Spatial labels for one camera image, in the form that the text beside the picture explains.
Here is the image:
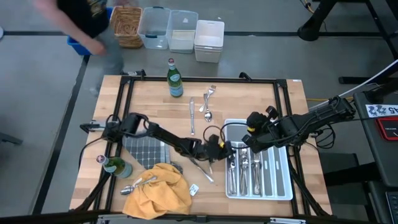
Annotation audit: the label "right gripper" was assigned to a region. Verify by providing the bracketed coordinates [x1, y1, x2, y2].
[242, 107, 282, 154]

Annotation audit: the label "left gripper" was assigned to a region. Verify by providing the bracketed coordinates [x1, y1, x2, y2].
[198, 133, 234, 161]

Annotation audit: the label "silver spoon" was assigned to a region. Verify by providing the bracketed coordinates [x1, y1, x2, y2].
[119, 175, 158, 197]
[240, 157, 250, 195]
[203, 92, 213, 123]

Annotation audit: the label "cutlery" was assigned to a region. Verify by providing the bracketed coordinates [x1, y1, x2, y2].
[239, 147, 249, 196]

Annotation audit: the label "white cutlery organizer tray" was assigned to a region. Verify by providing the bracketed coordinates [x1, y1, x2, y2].
[223, 118, 294, 201]

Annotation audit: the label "green glass water bottle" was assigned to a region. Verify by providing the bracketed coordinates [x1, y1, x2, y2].
[167, 57, 184, 98]
[96, 154, 134, 179]

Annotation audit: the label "grey checked cloth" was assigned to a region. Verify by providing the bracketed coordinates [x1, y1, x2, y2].
[121, 135, 184, 174]

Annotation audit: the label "yellow cloth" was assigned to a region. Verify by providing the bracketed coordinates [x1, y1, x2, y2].
[122, 162, 193, 220]

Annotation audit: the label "white plastic bin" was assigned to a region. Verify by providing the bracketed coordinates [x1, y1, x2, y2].
[193, 19, 225, 64]

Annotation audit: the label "clear plastic bin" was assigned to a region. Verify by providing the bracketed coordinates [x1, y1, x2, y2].
[166, 9, 200, 54]

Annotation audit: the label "black desk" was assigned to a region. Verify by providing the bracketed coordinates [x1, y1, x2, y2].
[353, 90, 398, 224]

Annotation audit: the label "white number sign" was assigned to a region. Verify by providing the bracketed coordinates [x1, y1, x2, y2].
[365, 104, 398, 118]

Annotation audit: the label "red device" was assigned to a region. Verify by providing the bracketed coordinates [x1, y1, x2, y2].
[374, 116, 398, 142]

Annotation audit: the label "clear plastic container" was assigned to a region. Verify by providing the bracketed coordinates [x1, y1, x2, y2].
[137, 6, 172, 50]

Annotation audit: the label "wicker basket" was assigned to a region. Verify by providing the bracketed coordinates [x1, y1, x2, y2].
[110, 5, 144, 49]

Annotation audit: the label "black keyboard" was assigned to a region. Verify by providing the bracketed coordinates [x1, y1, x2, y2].
[384, 190, 398, 224]

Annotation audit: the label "blue plastic bin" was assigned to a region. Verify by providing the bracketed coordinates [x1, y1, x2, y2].
[67, 6, 114, 56]

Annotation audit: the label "person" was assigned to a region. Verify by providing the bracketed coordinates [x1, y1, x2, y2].
[32, 0, 125, 96]

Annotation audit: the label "grey chair leg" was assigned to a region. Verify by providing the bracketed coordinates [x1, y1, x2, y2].
[0, 131, 24, 146]

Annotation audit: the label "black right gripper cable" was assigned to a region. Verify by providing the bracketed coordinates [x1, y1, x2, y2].
[220, 121, 249, 147]

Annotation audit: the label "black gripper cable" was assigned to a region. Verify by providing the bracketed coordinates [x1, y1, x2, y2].
[220, 121, 249, 147]
[203, 125, 233, 147]

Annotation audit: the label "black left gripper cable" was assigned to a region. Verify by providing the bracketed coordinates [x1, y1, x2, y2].
[203, 125, 233, 147]

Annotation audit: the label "yellow floor cable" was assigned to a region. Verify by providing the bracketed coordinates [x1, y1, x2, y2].
[306, 96, 355, 103]

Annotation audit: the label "black desk frame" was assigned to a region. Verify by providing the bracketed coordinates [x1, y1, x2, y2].
[297, 0, 398, 85]

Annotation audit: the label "black clamp bracket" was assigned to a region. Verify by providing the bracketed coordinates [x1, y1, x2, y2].
[79, 123, 108, 134]

